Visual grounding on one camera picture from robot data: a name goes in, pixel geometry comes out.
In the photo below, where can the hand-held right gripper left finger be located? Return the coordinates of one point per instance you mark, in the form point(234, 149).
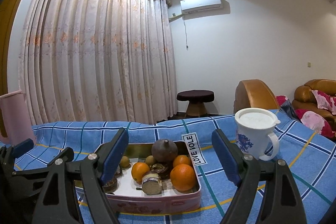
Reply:
point(115, 155)

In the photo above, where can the white floral jug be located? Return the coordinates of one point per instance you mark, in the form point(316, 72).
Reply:
point(252, 132)

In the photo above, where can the purple round fruit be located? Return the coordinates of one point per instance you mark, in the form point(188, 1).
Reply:
point(164, 151)

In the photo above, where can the green kiwi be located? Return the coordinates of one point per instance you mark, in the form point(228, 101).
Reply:
point(124, 161)
point(150, 160)

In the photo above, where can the white fabric label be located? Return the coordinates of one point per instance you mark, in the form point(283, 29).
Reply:
point(194, 149)

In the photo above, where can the small orange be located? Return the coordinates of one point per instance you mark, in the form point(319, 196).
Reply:
point(182, 161)

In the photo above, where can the blue plaid blanket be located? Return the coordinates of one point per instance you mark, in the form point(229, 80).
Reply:
point(296, 161)

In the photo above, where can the medium orange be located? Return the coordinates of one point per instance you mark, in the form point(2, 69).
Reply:
point(140, 171)

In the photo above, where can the pink jug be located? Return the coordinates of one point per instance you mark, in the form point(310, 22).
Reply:
point(13, 119)

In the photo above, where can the brown leather armchair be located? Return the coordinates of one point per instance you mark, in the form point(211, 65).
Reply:
point(254, 94)

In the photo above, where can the large orange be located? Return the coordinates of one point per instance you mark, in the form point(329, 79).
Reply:
point(183, 177)

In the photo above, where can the wooden door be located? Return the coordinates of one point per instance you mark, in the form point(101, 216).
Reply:
point(8, 43)

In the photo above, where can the dark blue bag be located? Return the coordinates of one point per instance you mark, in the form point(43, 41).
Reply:
point(288, 109)

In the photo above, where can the brown white layered piece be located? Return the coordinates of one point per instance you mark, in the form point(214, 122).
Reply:
point(151, 183)

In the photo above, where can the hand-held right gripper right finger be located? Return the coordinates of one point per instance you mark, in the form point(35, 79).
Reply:
point(225, 155)

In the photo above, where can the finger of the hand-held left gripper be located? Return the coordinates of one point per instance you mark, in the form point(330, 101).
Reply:
point(23, 147)
point(26, 171)

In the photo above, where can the round wicker stool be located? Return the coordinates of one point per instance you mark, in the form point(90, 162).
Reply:
point(194, 96)

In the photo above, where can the rectangular metal tin box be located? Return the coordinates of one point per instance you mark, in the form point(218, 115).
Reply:
point(162, 204)

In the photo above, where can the brown leather sofa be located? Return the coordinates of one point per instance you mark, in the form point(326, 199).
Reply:
point(302, 94)

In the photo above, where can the white air conditioner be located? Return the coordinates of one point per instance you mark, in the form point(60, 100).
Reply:
point(200, 3)

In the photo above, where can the pink floral pillow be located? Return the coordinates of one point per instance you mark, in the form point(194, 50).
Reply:
point(325, 100)
point(316, 121)

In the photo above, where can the dark brown wrinkled fruit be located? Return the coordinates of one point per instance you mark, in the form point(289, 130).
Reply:
point(160, 169)

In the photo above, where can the red cloth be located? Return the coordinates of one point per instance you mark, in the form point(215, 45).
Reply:
point(281, 101)

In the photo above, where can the beige floral curtain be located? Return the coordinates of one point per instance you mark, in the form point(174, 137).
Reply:
point(99, 43)

